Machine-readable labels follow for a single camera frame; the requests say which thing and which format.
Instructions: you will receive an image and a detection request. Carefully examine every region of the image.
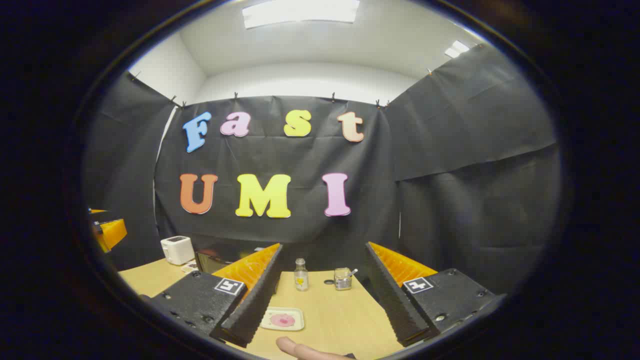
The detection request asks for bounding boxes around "white toaster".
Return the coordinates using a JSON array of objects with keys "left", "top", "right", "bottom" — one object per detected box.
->
[{"left": 160, "top": 235, "right": 195, "bottom": 266}]

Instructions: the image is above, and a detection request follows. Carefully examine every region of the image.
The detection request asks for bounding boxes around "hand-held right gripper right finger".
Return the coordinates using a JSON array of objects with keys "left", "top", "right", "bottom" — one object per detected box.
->
[{"left": 365, "top": 242, "right": 506, "bottom": 347}]

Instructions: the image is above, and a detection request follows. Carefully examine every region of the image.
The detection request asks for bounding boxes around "white square plate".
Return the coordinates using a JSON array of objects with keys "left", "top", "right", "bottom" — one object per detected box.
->
[{"left": 260, "top": 307, "right": 305, "bottom": 332}]

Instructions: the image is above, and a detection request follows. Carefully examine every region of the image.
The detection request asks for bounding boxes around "clear bottle with yellow label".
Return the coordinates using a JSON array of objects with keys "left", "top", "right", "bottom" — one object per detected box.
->
[{"left": 293, "top": 258, "right": 309, "bottom": 292}]

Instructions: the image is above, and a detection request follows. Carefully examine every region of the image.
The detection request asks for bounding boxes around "black electric oven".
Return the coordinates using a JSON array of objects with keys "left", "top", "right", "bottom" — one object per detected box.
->
[{"left": 194, "top": 247, "right": 268, "bottom": 275}]

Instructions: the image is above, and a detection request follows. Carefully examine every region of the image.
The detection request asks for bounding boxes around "small ceiling light panel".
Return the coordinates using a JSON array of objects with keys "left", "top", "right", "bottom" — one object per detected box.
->
[{"left": 444, "top": 40, "right": 471, "bottom": 59}]

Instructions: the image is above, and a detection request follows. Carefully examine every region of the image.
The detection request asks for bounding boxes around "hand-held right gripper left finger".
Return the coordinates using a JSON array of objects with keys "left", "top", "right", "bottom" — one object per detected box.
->
[{"left": 140, "top": 243, "right": 284, "bottom": 349}]

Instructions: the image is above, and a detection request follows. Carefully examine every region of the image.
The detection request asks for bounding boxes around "large ceiling light panel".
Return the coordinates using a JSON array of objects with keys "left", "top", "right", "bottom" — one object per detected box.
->
[{"left": 242, "top": 0, "right": 361, "bottom": 29}]

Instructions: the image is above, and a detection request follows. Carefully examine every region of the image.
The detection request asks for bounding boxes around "glass seasoning jar with spoon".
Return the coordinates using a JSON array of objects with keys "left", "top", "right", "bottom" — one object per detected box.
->
[{"left": 333, "top": 267, "right": 359, "bottom": 291}]

